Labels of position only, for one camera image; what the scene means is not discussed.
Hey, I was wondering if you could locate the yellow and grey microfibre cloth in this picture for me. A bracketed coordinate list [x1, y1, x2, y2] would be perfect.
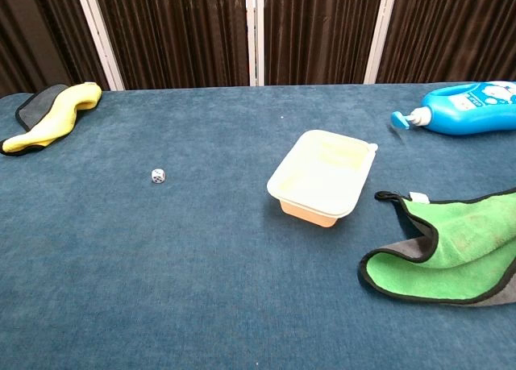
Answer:
[0, 81, 103, 157]

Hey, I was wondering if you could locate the dark brown pleated screen panel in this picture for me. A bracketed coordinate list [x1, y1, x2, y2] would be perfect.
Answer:
[263, 0, 385, 86]
[0, 0, 110, 99]
[376, 0, 516, 85]
[91, 0, 250, 91]

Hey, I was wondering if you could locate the blue pump lotion bottle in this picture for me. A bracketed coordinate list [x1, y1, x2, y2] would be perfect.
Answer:
[390, 80, 516, 136]

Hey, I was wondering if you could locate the white screen frame post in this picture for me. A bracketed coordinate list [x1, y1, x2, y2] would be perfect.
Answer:
[363, 0, 400, 85]
[73, 0, 126, 92]
[244, 0, 266, 87]

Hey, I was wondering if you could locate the cream plastic tray container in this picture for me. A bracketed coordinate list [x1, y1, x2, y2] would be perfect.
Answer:
[266, 129, 379, 228]

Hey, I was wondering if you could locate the blue velvet table cover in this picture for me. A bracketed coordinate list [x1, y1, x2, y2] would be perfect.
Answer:
[0, 81, 516, 370]

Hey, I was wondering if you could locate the green and grey microfibre cloth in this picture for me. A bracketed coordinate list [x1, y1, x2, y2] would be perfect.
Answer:
[357, 187, 516, 308]

